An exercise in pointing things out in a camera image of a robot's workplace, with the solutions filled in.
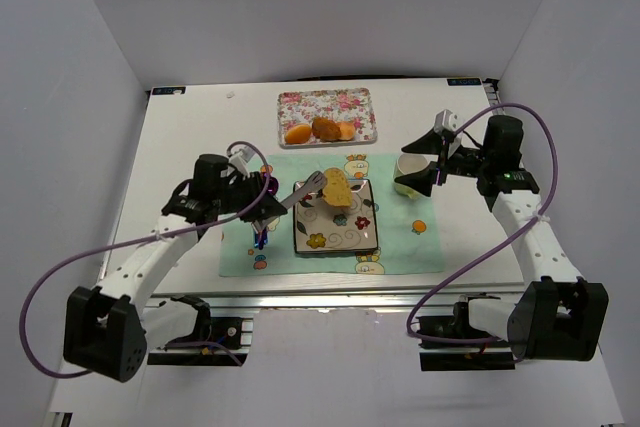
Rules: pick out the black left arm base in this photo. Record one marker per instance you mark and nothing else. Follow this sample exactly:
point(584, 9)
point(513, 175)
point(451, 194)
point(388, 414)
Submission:
point(220, 334)

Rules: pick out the light green placemat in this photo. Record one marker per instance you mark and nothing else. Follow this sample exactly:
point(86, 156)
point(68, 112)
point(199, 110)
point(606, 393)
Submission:
point(409, 240)

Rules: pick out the iridescent purple spoon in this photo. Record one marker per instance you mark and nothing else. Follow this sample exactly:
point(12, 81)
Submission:
point(272, 186)

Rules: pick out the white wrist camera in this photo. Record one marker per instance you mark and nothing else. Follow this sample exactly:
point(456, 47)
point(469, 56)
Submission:
point(445, 125)
point(239, 158)

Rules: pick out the yellow bread slice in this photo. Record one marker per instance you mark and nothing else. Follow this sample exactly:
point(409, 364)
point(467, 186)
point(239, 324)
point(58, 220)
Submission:
point(337, 191)

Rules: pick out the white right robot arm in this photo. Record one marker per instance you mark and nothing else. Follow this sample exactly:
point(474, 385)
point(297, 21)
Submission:
point(560, 314)

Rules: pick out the yellow mug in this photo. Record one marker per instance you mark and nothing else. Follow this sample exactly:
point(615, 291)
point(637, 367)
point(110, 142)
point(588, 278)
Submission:
point(408, 164)

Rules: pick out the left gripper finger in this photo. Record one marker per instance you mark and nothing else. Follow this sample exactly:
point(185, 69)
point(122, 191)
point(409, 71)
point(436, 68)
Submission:
point(263, 213)
point(315, 183)

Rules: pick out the brown crusty bread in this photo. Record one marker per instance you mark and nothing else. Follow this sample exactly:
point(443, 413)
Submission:
point(325, 129)

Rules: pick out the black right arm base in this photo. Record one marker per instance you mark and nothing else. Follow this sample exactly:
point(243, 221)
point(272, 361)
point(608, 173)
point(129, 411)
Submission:
point(448, 343)

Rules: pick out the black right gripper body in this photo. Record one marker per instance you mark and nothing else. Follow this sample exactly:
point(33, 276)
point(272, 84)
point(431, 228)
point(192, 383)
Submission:
point(444, 163)

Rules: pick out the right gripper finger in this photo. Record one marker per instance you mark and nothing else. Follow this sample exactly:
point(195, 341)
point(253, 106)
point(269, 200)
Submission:
point(421, 182)
point(431, 143)

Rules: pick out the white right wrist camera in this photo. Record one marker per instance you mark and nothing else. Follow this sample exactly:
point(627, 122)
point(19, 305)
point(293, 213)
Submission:
point(445, 125)

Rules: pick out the orange bun right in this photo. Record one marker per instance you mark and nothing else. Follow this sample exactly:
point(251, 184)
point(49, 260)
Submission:
point(347, 131)

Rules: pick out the floral serving tray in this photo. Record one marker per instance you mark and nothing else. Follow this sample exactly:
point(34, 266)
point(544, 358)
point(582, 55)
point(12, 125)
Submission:
point(350, 105)

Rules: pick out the orange round bun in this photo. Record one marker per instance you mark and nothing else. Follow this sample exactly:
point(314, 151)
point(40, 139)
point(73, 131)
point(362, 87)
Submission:
point(298, 134)

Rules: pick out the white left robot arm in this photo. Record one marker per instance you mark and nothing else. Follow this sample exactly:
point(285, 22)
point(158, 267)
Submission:
point(110, 329)

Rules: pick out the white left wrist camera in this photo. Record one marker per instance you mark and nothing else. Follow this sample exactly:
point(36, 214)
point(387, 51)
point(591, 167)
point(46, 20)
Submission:
point(239, 158)

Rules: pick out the iridescent blue knife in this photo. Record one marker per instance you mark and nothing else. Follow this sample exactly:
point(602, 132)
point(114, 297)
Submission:
point(261, 239)

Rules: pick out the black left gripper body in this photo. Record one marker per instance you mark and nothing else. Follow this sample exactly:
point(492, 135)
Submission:
point(257, 192)

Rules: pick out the square floral plate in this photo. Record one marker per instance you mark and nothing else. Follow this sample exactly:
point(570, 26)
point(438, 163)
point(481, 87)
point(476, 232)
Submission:
point(321, 229)

